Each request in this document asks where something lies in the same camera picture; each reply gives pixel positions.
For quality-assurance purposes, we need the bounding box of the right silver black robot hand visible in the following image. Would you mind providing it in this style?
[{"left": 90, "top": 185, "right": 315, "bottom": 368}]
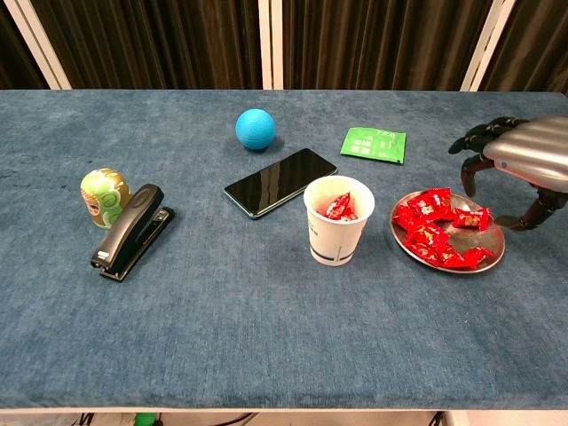
[{"left": 447, "top": 115, "right": 568, "bottom": 232}]

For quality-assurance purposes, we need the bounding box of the silver metal plate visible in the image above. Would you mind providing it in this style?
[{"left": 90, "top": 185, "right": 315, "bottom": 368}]
[{"left": 389, "top": 189, "right": 507, "bottom": 275}]

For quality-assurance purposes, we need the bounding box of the white paper cup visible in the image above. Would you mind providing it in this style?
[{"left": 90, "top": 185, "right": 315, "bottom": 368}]
[{"left": 303, "top": 175, "right": 376, "bottom": 267}]

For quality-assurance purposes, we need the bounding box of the green sachet packet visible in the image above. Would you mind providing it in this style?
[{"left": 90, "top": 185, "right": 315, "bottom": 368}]
[{"left": 339, "top": 126, "right": 407, "bottom": 165}]

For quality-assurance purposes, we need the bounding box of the black smartphone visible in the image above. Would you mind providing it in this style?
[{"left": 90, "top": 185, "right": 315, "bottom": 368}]
[{"left": 223, "top": 147, "right": 338, "bottom": 220}]

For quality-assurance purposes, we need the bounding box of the blue ball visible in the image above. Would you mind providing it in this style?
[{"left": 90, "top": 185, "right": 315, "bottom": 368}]
[{"left": 234, "top": 107, "right": 277, "bottom": 151}]

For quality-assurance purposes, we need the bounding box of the blue tablecloth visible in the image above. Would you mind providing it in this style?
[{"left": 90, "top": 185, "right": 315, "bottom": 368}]
[{"left": 0, "top": 89, "right": 568, "bottom": 412}]

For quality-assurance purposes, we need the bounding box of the black stapler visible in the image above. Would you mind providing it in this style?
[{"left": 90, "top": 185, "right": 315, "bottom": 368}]
[{"left": 90, "top": 183, "right": 176, "bottom": 282}]

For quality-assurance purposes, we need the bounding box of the white frame post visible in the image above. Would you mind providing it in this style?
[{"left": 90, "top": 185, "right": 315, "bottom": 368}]
[
  {"left": 258, "top": 0, "right": 285, "bottom": 91},
  {"left": 3, "top": 0, "right": 73, "bottom": 91},
  {"left": 460, "top": 0, "right": 519, "bottom": 92}
]

